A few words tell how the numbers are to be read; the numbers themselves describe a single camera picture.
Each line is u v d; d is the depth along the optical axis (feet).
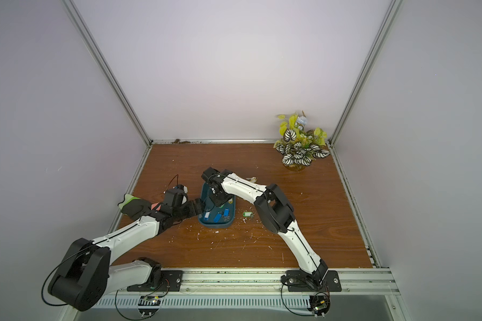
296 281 2.38
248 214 2.97
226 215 2.95
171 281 2.39
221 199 2.80
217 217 2.94
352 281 2.44
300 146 2.87
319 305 2.31
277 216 1.89
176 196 2.28
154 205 3.04
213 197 2.80
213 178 2.52
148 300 2.35
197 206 2.66
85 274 1.35
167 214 2.23
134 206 3.08
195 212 2.60
